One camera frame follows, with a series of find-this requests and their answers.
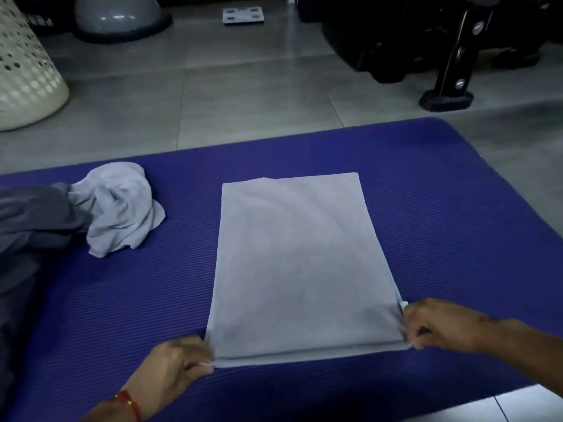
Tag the person's left hand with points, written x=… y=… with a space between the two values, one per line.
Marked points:
x=171 y=369

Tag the person's right hand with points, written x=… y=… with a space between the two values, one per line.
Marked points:
x=448 y=325

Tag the purple ribbed mat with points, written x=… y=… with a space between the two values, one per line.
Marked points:
x=440 y=206

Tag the light grey printed towel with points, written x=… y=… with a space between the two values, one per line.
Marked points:
x=299 y=268

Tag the pile of dark grey towels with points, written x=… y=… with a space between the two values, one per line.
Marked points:
x=31 y=232

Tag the person's right forearm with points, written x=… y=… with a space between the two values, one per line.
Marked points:
x=532 y=351

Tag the black weight stack machine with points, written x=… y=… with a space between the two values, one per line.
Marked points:
x=396 y=39

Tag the white perforated laundry basket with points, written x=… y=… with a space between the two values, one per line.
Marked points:
x=26 y=74

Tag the grey balance dome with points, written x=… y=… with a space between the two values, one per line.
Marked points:
x=118 y=17

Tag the white bathroom scale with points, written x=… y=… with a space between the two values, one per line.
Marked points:
x=243 y=16

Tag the black medicine ball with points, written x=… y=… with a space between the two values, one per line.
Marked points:
x=44 y=19

